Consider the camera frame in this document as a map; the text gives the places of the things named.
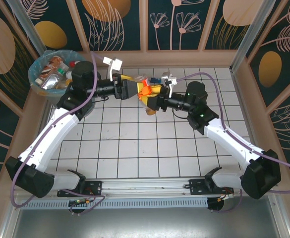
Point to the orange label bottle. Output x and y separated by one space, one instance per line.
144 92

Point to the clear bottle butterfly label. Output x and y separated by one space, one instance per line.
51 82

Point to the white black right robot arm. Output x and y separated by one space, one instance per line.
234 143

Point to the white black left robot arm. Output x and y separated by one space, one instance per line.
48 138

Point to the blue mesh bin with bag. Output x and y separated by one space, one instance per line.
39 91

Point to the blue label water bottle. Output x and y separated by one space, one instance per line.
156 80

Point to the grey metal sheet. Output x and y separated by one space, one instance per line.
144 225

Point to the aluminium frame post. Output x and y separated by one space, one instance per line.
254 34
27 23

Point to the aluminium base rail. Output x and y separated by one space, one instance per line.
139 187

